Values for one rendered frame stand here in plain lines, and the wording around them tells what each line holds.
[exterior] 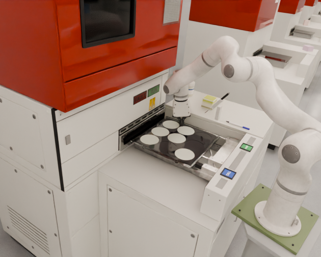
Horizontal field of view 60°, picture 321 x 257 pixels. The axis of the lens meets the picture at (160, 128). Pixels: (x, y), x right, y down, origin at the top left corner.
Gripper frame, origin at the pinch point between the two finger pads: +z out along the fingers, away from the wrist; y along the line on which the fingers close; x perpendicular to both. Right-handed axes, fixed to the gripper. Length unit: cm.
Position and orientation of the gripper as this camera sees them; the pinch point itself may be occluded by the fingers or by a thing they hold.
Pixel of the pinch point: (181, 122)
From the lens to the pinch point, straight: 166.4
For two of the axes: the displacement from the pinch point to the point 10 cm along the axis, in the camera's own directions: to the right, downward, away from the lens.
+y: 10.0, -0.3, -0.6
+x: 0.3, -5.0, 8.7
